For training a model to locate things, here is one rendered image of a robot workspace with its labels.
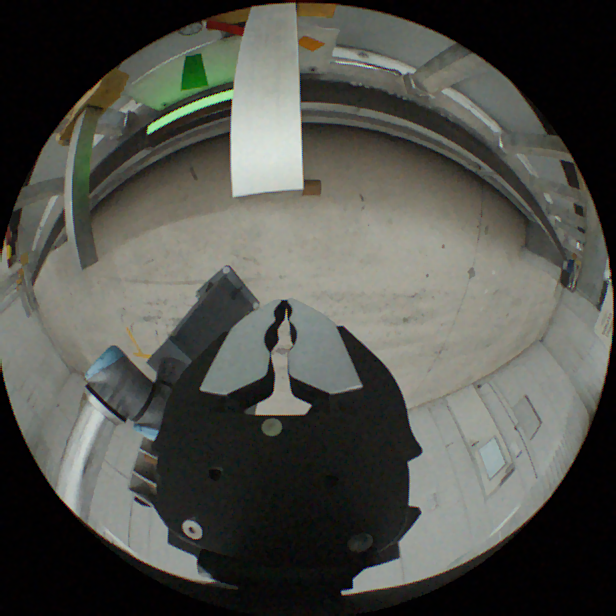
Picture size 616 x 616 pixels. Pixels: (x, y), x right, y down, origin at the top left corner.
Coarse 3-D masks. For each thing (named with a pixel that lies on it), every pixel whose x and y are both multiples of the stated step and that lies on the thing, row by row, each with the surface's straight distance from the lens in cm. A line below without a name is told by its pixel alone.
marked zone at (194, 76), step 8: (192, 56) 30; (200, 56) 30; (184, 64) 31; (192, 64) 31; (200, 64) 31; (184, 72) 32; (192, 72) 32; (200, 72) 32; (184, 80) 33; (192, 80) 33; (200, 80) 34; (184, 88) 35; (192, 88) 35
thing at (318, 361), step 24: (288, 312) 12; (312, 312) 10; (312, 336) 9; (336, 336) 9; (288, 360) 7; (312, 360) 7; (336, 360) 7; (312, 384) 7; (336, 384) 7; (360, 384) 7
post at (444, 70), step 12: (456, 48) 34; (432, 60) 36; (444, 60) 34; (456, 60) 32; (468, 60) 32; (480, 60) 32; (420, 72) 37; (432, 72) 35; (444, 72) 34; (456, 72) 34; (468, 72) 34; (480, 72) 34; (420, 84) 37; (432, 84) 37; (444, 84) 36
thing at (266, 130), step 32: (256, 32) 15; (288, 32) 15; (256, 64) 12; (288, 64) 11; (256, 96) 10; (288, 96) 10; (256, 128) 9; (288, 128) 9; (256, 160) 8; (288, 160) 8; (256, 192) 8; (288, 192) 8
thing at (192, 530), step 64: (192, 448) 6; (256, 448) 5; (320, 448) 5; (384, 448) 6; (192, 512) 6; (256, 512) 5; (320, 512) 5; (384, 512) 5; (256, 576) 6; (320, 576) 5
